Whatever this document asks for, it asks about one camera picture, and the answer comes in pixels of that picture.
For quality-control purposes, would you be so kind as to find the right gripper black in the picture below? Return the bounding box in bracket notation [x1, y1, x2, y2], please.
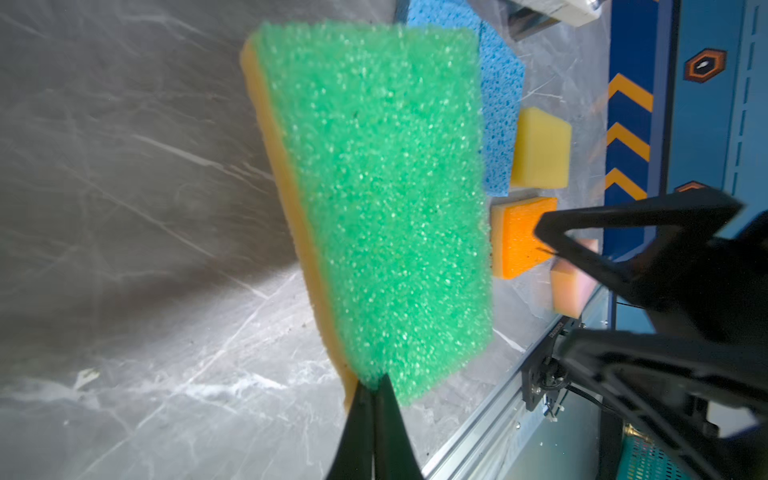
[534, 188, 767, 479]

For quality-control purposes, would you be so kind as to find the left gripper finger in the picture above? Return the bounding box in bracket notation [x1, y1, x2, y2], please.
[327, 375, 424, 480]

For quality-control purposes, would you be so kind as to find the orange sponge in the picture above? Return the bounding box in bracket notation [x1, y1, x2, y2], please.
[490, 197, 558, 280]

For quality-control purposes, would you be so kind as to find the yellow sponge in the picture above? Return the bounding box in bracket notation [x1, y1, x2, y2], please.
[510, 107, 572, 189]

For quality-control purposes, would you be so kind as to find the green scrub sponge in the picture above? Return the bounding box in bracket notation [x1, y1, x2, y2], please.
[241, 22, 492, 405]

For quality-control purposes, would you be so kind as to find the white two-tier shelf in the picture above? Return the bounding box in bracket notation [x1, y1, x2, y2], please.
[502, 0, 603, 41]

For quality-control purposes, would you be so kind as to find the pink sponge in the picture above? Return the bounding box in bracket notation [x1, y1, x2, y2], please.
[550, 257, 597, 319]

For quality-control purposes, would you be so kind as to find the blue sponge right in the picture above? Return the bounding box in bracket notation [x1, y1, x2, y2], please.
[479, 22, 525, 197]

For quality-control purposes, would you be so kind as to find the blue sponge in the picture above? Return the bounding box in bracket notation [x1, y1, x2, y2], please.
[479, 22, 525, 197]
[398, 0, 482, 35]

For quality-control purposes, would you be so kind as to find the blue sponge left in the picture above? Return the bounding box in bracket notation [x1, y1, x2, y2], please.
[398, 0, 482, 35]

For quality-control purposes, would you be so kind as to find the aluminium front rail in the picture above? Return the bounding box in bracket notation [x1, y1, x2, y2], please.
[423, 287, 612, 479]

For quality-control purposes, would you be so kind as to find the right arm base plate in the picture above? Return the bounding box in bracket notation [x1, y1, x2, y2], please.
[521, 316, 571, 412]

